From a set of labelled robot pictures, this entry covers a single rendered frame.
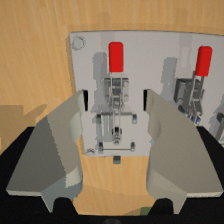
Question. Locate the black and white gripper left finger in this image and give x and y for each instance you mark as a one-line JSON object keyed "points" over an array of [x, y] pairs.
{"points": [[43, 162]]}

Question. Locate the grey fixture plate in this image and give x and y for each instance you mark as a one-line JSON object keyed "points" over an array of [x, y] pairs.
{"points": [[153, 59]]}

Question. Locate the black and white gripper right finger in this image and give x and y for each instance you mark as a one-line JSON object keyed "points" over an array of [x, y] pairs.
{"points": [[186, 163]]}

